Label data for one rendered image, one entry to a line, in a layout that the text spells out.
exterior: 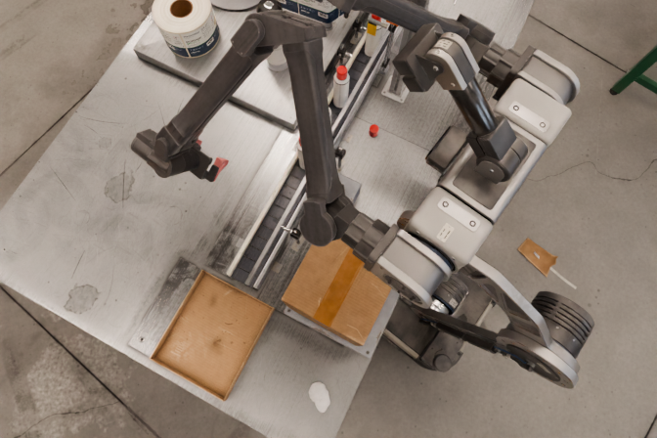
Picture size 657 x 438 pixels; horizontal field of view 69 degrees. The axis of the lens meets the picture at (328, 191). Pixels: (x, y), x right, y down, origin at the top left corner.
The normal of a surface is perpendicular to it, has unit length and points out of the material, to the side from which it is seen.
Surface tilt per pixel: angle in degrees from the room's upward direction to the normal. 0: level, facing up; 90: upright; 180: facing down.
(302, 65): 55
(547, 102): 0
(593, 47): 0
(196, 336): 0
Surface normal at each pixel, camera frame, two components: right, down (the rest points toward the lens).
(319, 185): -0.44, 0.21
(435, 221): 0.00, -0.31
